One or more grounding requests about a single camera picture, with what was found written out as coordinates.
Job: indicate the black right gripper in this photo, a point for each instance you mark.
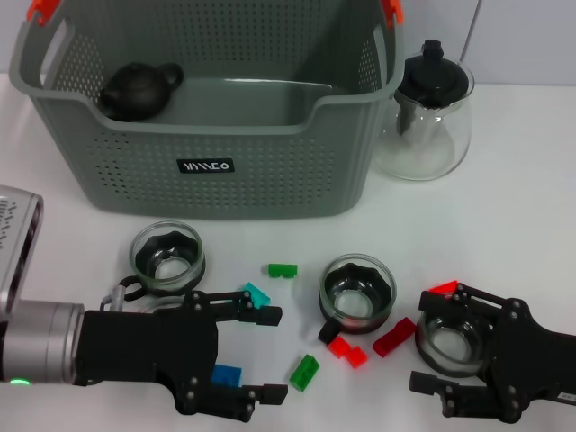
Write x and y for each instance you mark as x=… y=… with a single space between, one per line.
x=540 y=364

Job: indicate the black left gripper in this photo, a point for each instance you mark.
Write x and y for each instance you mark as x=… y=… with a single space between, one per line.
x=135 y=346

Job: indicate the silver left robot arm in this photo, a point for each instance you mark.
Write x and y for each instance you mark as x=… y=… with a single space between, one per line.
x=40 y=342

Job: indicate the grey perforated storage basket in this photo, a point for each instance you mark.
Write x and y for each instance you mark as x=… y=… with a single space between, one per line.
x=225 y=193

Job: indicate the green rectangular toy brick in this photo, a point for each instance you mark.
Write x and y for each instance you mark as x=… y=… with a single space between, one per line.
x=303 y=372

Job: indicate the blue square toy plate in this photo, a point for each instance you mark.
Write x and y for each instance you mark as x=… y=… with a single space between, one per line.
x=227 y=374

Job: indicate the teal square toy plate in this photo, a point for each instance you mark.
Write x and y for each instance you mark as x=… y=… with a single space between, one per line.
x=260 y=297

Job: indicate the bright red toy brick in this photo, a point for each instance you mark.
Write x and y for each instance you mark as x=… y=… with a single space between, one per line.
x=443 y=288

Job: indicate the dark red long toy brick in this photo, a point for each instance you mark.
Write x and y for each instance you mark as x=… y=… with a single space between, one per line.
x=391 y=339

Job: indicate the green notched toy brick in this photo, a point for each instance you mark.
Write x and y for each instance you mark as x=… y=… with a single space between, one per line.
x=281 y=270

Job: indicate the glass carafe with black lid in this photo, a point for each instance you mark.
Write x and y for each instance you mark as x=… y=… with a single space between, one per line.
x=432 y=76

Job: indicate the dark clay teapot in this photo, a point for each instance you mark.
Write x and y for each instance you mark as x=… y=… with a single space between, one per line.
x=135 y=92

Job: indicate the left robot arm with camera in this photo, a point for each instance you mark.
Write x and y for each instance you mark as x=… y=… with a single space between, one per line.
x=18 y=243

